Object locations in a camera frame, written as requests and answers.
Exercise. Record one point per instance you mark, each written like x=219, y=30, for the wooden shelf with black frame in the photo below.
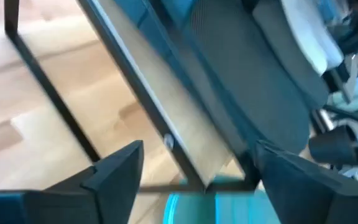
x=172, y=105

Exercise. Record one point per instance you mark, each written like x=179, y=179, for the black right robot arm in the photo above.
x=334, y=146

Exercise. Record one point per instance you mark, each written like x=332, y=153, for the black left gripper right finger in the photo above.
x=315, y=202

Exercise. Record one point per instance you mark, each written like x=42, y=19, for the beige rubber slide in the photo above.
x=309, y=31

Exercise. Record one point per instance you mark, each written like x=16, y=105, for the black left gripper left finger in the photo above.
x=89, y=202

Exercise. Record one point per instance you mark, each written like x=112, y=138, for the green rubber slide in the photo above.
x=222, y=208

